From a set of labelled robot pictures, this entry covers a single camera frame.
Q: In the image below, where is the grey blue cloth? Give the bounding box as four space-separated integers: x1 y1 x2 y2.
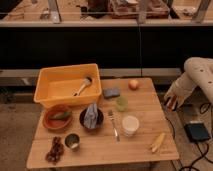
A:
84 103 98 129

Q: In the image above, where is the orange clay bowl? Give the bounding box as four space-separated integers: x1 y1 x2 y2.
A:
42 105 72 131

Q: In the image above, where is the black foot pedal box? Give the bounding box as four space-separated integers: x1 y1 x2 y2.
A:
184 123 210 142

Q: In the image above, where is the black floor cable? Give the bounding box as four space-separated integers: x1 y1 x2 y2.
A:
165 101 213 171

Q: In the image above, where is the metal fork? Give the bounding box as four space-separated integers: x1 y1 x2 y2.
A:
108 110 120 142

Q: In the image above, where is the blue sponge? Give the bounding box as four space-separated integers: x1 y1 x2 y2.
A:
103 88 120 99

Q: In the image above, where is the small metal cup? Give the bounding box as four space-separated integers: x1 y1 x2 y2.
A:
65 133 80 150

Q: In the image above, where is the orange peach fruit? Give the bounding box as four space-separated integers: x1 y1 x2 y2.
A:
128 79 139 90

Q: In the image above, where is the brown grape bunch toy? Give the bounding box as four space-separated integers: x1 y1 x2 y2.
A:
45 137 64 164

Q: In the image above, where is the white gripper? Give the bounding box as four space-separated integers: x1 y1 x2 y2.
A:
164 86 184 111

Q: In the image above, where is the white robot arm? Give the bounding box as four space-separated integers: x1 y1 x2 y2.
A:
164 57 213 111

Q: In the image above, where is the green vegetable in bowl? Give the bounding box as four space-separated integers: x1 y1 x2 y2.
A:
49 111 71 120

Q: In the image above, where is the yellow plastic bin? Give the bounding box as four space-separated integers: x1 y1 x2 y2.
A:
34 63 102 108

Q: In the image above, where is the wooden handled dish brush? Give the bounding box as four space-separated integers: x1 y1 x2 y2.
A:
75 77 92 96

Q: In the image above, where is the green plastic cup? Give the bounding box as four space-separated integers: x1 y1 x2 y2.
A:
116 97 128 112

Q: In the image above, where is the wooden table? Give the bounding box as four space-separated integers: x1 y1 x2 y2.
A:
26 77 180 170

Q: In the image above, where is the white plastic cup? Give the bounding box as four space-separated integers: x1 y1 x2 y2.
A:
122 116 140 136

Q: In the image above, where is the black bowl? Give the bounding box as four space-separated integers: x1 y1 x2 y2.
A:
79 109 104 130

